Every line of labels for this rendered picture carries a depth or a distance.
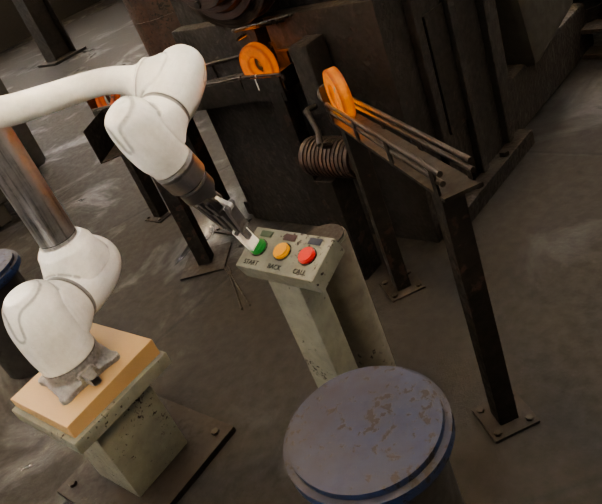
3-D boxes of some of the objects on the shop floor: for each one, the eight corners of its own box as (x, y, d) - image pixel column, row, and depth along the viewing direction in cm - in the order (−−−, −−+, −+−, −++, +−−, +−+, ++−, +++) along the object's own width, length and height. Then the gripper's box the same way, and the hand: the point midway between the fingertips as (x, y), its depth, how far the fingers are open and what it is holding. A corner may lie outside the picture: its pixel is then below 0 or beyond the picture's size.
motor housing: (360, 256, 241) (313, 128, 214) (410, 265, 226) (367, 128, 199) (340, 278, 234) (289, 148, 207) (390, 288, 219) (343, 150, 192)
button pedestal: (342, 395, 187) (264, 219, 155) (413, 420, 171) (342, 230, 139) (309, 437, 178) (220, 260, 147) (380, 468, 162) (297, 276, 131)
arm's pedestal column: (139, 548, 167) (78, 474, 152) (59, 494, 193) (0, 426, 177) (236, 430, 190) (192, 355, 174) (153, 396, 216) (107, 328, 200)
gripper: (219, 167, 129) (282, 235, 145) (179, 164, 138) (243, 228, 154) (200, 197, 126) (266, 263, 142) (160, 193, 135) (227, 255, 151)
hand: (245, 236), depth 146 cm, fingers closed
